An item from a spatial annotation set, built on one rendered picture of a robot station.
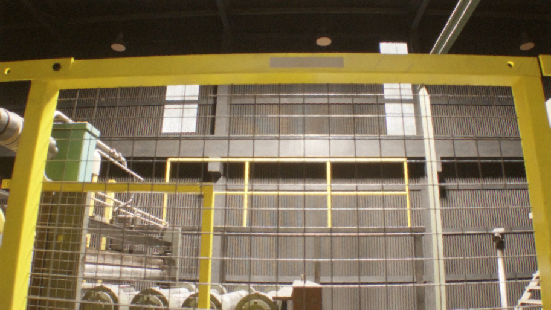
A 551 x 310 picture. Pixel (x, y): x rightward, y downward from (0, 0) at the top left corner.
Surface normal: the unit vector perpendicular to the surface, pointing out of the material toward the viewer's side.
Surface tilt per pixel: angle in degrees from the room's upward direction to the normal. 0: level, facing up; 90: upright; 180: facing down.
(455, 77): 180
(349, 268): 90
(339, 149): 90
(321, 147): 90
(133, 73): 90
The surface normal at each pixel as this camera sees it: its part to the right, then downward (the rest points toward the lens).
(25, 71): -0.05, -0.29
